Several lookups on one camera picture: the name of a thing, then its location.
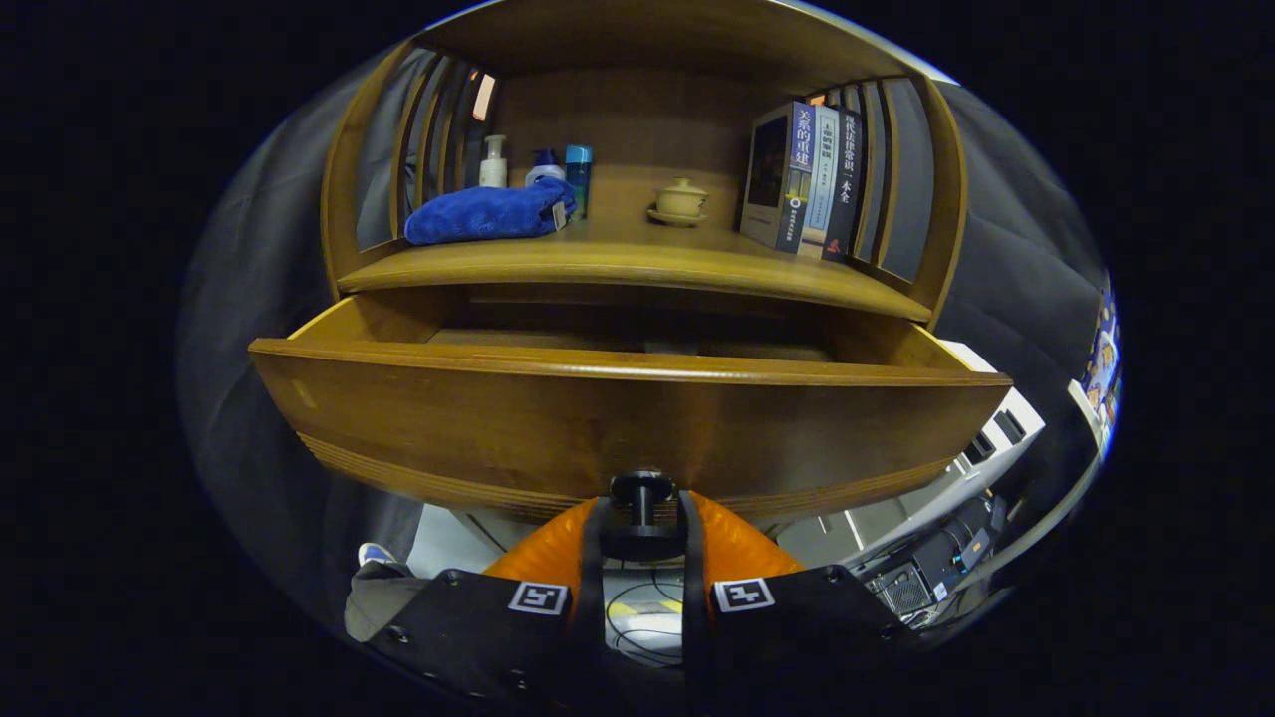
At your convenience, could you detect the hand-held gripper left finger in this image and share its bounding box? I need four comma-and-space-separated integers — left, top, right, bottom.
361, 495, 611, 710

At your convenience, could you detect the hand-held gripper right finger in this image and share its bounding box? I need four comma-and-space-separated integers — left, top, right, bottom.
679, 490, 912, 710

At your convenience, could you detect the wooden drawer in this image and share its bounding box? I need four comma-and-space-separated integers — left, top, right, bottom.
247, 287, 1014, 564

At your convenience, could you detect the white side cabinet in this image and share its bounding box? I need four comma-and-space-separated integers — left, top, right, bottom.
777, 339, 1047, 569

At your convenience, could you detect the wooden countertop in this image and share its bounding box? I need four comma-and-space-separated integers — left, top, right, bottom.
337, 164, 934, 322

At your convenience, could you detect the wooden cabinet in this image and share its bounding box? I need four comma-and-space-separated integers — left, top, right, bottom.
319, 0, 969, 325

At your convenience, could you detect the black electronics box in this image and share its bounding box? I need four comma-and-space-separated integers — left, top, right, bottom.
862, 498, 1007, 623

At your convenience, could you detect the beige lidded teacup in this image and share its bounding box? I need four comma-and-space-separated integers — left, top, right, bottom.
654, 177, 710, 218

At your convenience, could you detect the blue towel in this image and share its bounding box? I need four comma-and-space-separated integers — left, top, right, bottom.
403, 177, 579, 247

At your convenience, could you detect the teal bottle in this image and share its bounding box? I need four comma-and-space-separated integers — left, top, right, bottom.
565, 144, 594, 222

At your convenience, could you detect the white shelf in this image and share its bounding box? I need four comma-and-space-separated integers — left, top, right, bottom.
1066, 378, 1107, 459

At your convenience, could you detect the blue spine book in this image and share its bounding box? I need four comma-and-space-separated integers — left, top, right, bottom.
739, 100, 818, 255

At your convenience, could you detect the black spine book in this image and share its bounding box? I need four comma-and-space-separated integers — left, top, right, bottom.
823, 110, 870, 263

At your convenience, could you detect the white spine book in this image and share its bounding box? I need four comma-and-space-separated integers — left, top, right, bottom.
800, 105, 844, 260

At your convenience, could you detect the colourful printed bag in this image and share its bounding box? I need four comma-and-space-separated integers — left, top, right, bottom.
1081, 289, 1122, 429

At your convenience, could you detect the tangled black floor cable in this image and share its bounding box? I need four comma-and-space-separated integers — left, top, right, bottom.
606, 568, 686, 668

